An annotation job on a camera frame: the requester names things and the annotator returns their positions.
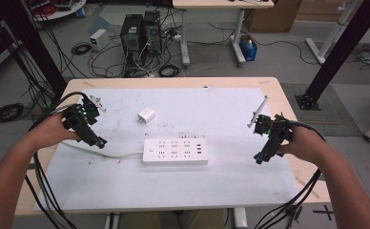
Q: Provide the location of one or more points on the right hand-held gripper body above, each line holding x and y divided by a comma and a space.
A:
277, 130

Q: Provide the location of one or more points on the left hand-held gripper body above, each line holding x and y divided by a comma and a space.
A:
78, 117

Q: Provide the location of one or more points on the white charger adapter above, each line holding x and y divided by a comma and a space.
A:
146, 115

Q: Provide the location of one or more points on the white power strip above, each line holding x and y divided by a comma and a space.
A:
175, 157

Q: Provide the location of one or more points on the person's left hand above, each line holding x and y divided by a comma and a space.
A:
51, 132

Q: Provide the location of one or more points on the person's right hand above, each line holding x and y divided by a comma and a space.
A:
305, 144

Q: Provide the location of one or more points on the grey floor mat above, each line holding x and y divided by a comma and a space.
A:
332, 114

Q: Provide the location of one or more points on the white table leg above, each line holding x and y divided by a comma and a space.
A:
240, 219
111, 221

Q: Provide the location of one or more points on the white power supply box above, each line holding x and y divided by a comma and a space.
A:
98, 39

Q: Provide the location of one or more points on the blue storage box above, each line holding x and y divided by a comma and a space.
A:
248, 54

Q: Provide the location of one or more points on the white table mat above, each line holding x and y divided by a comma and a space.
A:
173, 184

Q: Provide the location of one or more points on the black computer tower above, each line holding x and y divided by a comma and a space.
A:
152, 31
131, 36

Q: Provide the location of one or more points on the wooden table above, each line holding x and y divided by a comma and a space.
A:
180, 82

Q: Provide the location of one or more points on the round white table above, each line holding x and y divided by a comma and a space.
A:
62, 11

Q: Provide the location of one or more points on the white metal stand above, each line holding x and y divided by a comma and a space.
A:
331, 35

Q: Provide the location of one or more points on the cardboard box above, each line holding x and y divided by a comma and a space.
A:
273, 16

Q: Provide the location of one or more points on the white-legged wooden desk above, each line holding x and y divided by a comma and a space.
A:
221, 4

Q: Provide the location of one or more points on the black metal post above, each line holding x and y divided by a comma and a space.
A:
342, 51
30, 41

